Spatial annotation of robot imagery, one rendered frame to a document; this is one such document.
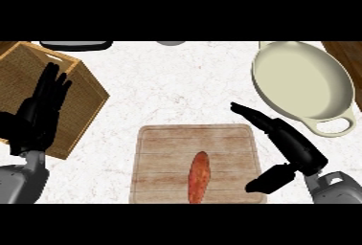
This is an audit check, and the wooden cutting board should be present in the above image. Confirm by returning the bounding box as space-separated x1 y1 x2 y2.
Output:
127 123 269 205

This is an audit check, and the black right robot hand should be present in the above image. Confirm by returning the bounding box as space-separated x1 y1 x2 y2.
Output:
229 101 330 195

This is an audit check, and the orange sweet potato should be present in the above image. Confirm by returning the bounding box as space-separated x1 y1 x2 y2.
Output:
186 150 213 205

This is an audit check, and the brown wooden object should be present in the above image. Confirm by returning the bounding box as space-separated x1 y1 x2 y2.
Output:
321 41 362 113

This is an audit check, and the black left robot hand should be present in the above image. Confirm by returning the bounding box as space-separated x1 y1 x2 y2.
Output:
0 61 76 157

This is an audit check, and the wicker basket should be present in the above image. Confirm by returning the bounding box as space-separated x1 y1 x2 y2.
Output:
0 41 113 161

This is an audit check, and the cream pot with handle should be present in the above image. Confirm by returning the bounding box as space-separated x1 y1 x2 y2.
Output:
250 41 358 139

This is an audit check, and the grey round object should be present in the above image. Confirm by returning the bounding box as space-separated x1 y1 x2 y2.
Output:
155 41 186 47

